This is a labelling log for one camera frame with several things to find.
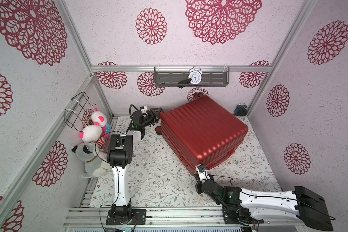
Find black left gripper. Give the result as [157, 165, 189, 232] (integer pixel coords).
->
[141, 108, 162, 129]

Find red ribbed hard-shell suitcase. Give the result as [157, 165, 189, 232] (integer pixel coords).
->
[160, 95, 248, 175]

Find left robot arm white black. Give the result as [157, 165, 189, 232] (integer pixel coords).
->
[102, 104, 163, 227]

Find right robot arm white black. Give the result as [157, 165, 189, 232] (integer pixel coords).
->
[195, 179, 334, 232]

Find black object on shelf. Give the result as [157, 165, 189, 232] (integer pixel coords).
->
[177, 79, 191, 89]

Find white alarm clock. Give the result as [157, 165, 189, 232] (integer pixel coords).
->
[188, 67, 203, 85]

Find white pink plush toy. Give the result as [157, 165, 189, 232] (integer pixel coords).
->
[91, 108, 111, 138]

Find grey white plush dog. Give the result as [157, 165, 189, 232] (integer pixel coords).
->
[71, 142, 111, 179]

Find dark teal alarm clock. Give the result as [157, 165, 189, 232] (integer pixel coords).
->
[234, 103, 247, 117]

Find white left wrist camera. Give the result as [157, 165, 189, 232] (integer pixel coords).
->
[140, 106, 148, 115]

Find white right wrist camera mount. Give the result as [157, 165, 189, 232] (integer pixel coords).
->
[194, 164, 210, 184]

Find grey metal wall shelf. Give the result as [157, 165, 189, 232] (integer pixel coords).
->
[154, 66, 230, 88]

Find black wire wall basket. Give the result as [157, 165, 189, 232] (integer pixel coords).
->
[63, 91, 95, 132]

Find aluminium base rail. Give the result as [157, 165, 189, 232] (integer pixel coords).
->
[62, 205, 301, 230]

